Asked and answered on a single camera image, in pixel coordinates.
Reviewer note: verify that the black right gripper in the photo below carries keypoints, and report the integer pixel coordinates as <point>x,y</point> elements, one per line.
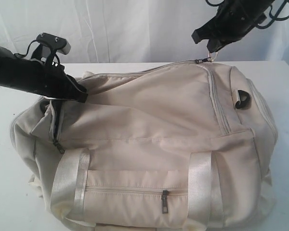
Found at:
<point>234,19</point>

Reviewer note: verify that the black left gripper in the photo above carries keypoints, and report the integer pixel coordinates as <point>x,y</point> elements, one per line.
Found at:
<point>50,81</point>

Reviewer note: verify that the cream duffel bag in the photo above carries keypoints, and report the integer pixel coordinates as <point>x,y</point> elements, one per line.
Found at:
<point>185,146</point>

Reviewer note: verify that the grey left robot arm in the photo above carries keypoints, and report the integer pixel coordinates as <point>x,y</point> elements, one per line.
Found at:
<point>8,61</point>

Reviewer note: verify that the white backdrop curtain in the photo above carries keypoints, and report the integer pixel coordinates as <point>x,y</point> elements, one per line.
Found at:
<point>109,31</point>

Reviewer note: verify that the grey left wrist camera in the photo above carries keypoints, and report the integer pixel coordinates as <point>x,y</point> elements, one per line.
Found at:
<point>55,42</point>

